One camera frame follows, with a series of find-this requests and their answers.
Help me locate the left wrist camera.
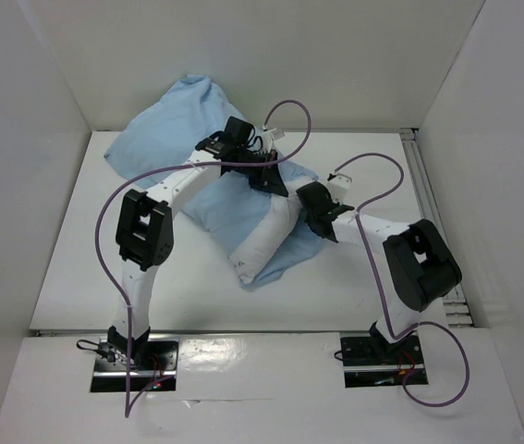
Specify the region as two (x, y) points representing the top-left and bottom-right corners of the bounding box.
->
(223, 116), (255, 146)

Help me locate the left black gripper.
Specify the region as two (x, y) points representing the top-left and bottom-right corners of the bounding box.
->
(233, 149), (285, 197)

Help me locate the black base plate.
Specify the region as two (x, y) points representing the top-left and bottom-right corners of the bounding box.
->
(89, 335), (179, 393)
(334, 332), (429, 389)

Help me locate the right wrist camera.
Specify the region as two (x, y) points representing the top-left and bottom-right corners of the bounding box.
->
(325, 173), (352, 204)

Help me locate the white pillow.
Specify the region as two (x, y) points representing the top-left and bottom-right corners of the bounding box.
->
(229, 177), (312, 284)

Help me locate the aluminium rail frame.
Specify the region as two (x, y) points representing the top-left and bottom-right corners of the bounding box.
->
(400, 128), (475, 328)

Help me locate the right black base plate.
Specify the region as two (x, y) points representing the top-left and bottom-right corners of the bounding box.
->
(334, 332), (429, 389)

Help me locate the light blue pillowcase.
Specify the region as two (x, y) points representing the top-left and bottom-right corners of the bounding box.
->
(104, 75), (323, 289)

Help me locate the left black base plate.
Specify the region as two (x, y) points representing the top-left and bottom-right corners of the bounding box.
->
(89, 335), (179, 393)

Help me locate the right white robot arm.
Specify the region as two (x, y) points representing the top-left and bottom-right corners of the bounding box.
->
(297, 182), (462, 363)

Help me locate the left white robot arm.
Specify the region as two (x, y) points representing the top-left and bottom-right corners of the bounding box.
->
(107, 132), (288, 369)

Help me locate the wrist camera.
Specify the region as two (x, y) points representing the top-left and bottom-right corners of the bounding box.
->
(223, 116), (255, 146)
(325, 173), (352, 204)

